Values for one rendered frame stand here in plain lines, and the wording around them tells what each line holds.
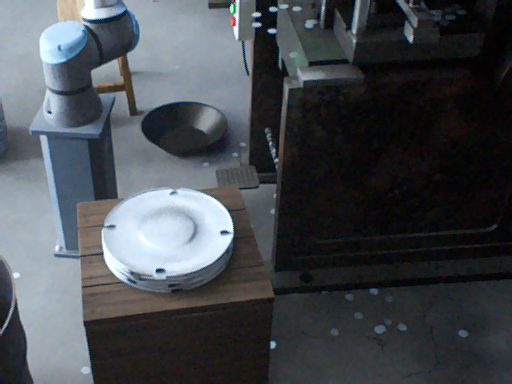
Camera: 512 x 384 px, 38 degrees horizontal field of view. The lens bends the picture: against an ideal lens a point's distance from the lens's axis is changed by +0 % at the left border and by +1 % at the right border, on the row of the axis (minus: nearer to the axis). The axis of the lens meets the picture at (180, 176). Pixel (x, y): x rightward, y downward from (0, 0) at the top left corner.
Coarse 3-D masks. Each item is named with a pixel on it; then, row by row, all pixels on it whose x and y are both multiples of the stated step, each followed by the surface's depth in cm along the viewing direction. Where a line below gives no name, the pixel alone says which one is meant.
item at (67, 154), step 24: (96, 120) 188; (48, 144) 189; (72, 144) 188; (96, 144) 189; (48, 168) 196; (72, 168) 193; (96, 168) 194; (72, 192) 199; (96, 192) 198; (72, 216) 204; (72, 240) 210
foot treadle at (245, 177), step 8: (216, 168) 218; (224, 168) 218; (232, 168) 218; (240, 168) 218; (248, 168) 218; (216, 176) 215; (224, 176) 215; (232, 176) 215; (240, 176) 215; (248, 176) 215; (256, 176) 215; (264, 176) 217; (272, 176) 217; (224, 184) 212; (232, 184) 212; (240, 184) 212; (248, 184) 212; (256, 184) 212
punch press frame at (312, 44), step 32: (288, 0) 196; (480, 0) 172; (288, 32) 191; (320, 32) 181; (288, 64) 194; (320, 64) 171; (384, 64) 172; (416, 64) 173; (448, 64) 174; (480, 64) 174
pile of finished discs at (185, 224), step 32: (160, 192) 173; (192, 192) 173; (128, 224) 165; (160, 224) 164; (192, 224) 163; (224, 224) 164; (128, 256) 157; (160, 256) 156; (192, 256) 156; (224, 256) 157; (160, 288) 153; (192, 288) 155
